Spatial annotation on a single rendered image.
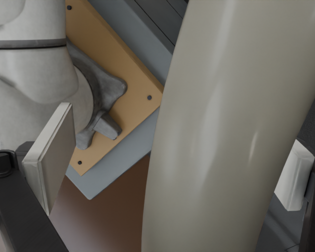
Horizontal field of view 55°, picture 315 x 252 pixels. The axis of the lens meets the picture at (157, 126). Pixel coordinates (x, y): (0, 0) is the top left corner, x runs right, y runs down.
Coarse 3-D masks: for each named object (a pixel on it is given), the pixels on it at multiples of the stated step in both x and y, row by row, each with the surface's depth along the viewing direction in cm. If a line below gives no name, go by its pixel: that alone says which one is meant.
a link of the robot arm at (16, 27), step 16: (0, 0) 35; (16, 0) 36; (32, 0) 38; (48, 0) 40; (64, 0) 44; (0, 16) 36; (16, 16) 38; (32, 16) 39; (48, 16) 40; (64, 16) 44; (0, 32) 38; (16, 32) 38; (32, 32) 39; (48, 32) 41; (64, 32) 45
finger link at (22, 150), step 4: (20, 144) 15; (24, 144) 15; (28, 144) 15; (32, 144) 15; (20, 148) 15; (24, 148) 15; (28, 148) 15; (16, 152) 14; (20, 152) 14; (24, 152) 14; (20, 156) 14; (24, 156) 14; (20, 160) 14; (20, 164) 13; (20, 168) 13
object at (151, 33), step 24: (96, 0) 59; (120, 0) 57; (144, 0) 70; (168, 0) 96; (120, 24) 59; (144, 24) 58; (168, 24) 72; (144, 48) 59; (168, 48) 58; (144, 120) 63; (120, 144) 67; (144, 144) 65; (72, 168) 73; (96, 168) 71; (120, 168) 69; (96, 192) 73
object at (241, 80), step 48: (192, 0) 6; (240, 0) 5; (288, 0) 4; (192, 48) 5; (240, 48) 5; (288, 48) 5; (192, 96) 6; (240, 96) 5; (288, 96) 5; (192, 144) 6; (240, 144) 5; (288, 144) 6; (192, 192) 6; (240, 192) 6; (144, 240) 8; (192, 240) 6; (240, 240) 6
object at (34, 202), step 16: (0, 160) 12; (16, 160) 12; (0, 176) 11; (16, 176) 12; (0, 192) 11; (16, 192) 11; (32, 192) 11; (0, 208) 10; (16, 208) 10; (32, 208) 10; (0, 224) 11; (16, 224) 9; (32, 224) 9; (48, 224) 9; (16, 240) 9; (32, 240) 9; (48, 240) 9
